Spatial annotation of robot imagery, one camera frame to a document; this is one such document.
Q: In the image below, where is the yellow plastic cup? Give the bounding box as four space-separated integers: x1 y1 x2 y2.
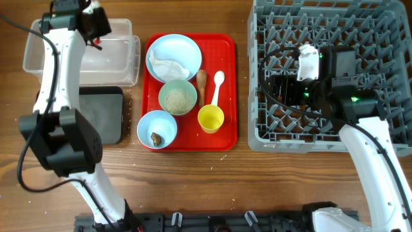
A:
198 104 225 133

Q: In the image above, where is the brown carrot-like food piece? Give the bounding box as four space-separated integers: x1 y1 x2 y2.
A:
196 70 207 108

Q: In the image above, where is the white napkin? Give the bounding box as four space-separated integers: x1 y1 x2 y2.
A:
149 50 191 82

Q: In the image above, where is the green bowl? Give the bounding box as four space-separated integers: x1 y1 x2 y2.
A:
158 80 198 116

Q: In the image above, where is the white rice pile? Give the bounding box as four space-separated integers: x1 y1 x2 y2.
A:
164 89 194 115

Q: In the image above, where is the small light blue bowl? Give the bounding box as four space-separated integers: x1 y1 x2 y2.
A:
137 110 178 150

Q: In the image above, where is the brown food scrap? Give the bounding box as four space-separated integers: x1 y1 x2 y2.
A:
151 132 162 147

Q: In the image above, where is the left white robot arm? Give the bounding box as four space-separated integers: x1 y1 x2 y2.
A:
17 1 144 231

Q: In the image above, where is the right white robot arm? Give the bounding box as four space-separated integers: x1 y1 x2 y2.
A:
258 44 411 231

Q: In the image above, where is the grey dishwasher rack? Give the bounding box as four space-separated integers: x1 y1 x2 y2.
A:
247 1 411 157

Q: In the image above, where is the clear plastic bin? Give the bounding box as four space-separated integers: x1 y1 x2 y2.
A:
23 19 140 87

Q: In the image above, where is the white plastic spoon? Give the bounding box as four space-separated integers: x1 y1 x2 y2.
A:
211 71 225 106

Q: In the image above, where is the black tray bin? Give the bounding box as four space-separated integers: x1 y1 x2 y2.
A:
35 86 124 146

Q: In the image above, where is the large light blue plate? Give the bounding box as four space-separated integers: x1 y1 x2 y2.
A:
145 34 202 83

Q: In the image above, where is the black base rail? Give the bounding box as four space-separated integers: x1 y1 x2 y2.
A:
73 211 360 232

